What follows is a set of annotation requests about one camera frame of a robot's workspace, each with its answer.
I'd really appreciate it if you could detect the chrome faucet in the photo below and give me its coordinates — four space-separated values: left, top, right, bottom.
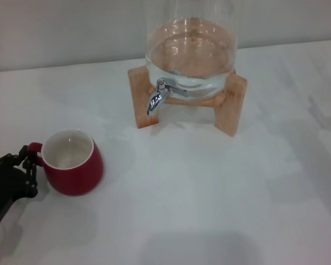
146 78 189 116

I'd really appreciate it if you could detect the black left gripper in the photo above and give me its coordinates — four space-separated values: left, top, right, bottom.
0 145 40 230

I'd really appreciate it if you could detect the red ceramic cup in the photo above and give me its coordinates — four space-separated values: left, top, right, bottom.
27 128 105 197

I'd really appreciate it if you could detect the glass water dispenser jar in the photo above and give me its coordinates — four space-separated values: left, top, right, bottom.
143 0 240 99

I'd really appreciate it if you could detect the wooden dispenser stand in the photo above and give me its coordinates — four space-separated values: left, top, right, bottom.
127 67 248 138

